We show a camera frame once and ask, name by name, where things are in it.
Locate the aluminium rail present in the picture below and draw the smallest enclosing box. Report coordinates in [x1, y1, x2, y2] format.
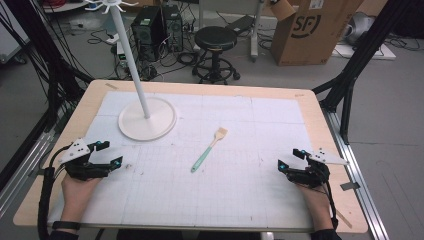
[0, 129, 57, 219]
[320, 107, 390, 240]

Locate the small box with green light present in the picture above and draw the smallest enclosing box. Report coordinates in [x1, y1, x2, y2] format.
[115, 41, 130, 68]

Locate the person's right hand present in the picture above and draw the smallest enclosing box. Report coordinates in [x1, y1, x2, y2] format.
[296, 184, 334, 221]

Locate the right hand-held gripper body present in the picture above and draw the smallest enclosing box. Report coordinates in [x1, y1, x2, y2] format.
[285, 148, 350, 189]

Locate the white flat board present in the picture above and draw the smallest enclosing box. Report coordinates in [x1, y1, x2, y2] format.
[330, 42, 398, 62]

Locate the white grid mat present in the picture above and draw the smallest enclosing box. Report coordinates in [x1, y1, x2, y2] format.
[47, 91, 315, 232]

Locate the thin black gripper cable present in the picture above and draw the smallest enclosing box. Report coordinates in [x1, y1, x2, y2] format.
[323, 180, 340, 231]

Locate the grey tape strip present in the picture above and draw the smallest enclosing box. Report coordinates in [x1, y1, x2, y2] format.
[339, 181, 362, 192]

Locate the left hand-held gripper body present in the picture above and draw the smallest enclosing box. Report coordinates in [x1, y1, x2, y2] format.
[59, 138, 114, 182]

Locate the black metal frame post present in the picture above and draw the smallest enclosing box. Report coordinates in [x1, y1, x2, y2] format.
[3, 0, 95, 132]
[312, 0, 414, 145]

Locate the black wristband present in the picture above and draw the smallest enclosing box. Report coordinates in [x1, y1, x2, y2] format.
[51, 220, 82, 231]

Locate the white power strip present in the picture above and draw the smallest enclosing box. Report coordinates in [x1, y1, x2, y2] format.
[105, 32, 122, 46]

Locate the teal handled wooden spatula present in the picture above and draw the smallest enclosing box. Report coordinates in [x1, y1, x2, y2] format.
[190, 126, 229, 174]

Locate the black flat laptop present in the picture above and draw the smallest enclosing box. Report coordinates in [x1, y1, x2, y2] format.
[225, 14, 257, 37]

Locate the tan tape strip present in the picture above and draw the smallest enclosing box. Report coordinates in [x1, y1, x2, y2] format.
[334, 209, 353, 230]

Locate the white hook stand rack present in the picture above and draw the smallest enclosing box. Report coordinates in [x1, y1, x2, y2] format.
[84, 0, 178, 143]

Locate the black sleeved gripper cable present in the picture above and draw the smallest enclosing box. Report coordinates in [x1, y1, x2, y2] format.
[37, 144, 73, 240]

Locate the large black computer tower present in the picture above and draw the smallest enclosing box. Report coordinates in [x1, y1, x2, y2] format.
[130, 5, 165, 63]

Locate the brown cardboard box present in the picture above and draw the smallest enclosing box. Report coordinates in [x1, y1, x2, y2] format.
[266, 0, 365, 67]

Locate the person's left hand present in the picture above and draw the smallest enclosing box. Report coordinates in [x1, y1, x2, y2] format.
[58, 175, 101, 224]

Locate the white metal stand pole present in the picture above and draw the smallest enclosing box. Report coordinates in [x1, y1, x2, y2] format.
[249, 0, 268, 63]

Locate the silver round appliance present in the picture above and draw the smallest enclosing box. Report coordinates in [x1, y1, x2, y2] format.
[342, 11, 377, 47]

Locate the slim black computer tower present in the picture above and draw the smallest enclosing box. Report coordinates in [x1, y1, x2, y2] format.
[161, 4, 185, 53]

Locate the black round stool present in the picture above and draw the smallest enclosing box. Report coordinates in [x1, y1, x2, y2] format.
[191, 25, 242, 86]

